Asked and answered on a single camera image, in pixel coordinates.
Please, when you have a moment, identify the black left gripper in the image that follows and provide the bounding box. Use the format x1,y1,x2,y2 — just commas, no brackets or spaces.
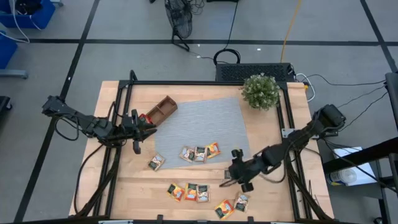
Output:
122,108,159,156

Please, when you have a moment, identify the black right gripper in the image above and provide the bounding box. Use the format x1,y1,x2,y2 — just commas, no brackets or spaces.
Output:
218,148,266,194

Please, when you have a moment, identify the wooden compartment tea box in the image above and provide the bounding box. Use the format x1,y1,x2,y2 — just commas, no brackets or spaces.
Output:
146,95,178,128

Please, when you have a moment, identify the orange tea packet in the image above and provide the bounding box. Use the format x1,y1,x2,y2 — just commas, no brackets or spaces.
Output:
166,182,185,202
184,182,198,202
205,142,222,159
214,199,236,220

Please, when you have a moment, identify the grey woven placemat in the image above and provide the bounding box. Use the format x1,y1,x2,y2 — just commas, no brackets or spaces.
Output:
154,96,251,170

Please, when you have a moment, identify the green potted plant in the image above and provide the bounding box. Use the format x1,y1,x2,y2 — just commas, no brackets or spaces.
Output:
241,73,280,111

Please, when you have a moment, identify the black computer case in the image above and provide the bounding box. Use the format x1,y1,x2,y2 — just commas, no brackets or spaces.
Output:
215,62,295,83

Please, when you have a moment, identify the white wipes canister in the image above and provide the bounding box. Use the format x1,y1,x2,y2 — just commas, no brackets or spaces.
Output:
325,169,355,187

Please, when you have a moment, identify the black mesh floor fan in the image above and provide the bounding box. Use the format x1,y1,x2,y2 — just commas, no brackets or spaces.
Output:
164,0,194,53

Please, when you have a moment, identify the black metal stand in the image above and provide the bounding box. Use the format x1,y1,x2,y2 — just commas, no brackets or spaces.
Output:
322,72,398,224

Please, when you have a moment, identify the white box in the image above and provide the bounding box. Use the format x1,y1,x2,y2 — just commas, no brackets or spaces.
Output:
331,146,377,187

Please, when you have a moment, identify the blue plastic bin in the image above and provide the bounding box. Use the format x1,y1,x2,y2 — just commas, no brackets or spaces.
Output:
0,0,57,30

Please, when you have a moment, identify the blue cart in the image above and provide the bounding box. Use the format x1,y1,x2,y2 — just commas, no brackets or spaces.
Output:
0,30,29,80

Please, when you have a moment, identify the black metal table frame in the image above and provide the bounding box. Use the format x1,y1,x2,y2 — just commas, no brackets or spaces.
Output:
68,69,335,224

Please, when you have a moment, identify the black coiled cable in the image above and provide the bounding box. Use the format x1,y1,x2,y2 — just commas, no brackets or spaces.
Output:
213,48,242,66

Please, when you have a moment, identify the white cable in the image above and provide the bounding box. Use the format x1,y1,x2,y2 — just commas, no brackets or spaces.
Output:
295,73,317,103

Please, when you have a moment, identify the black floor cable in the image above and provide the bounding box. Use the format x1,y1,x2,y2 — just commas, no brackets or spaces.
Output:
226,0,239,50
307,73,387,87

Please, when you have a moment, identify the yellow hanging cable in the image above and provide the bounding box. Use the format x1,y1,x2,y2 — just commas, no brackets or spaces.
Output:
279,0,303,63

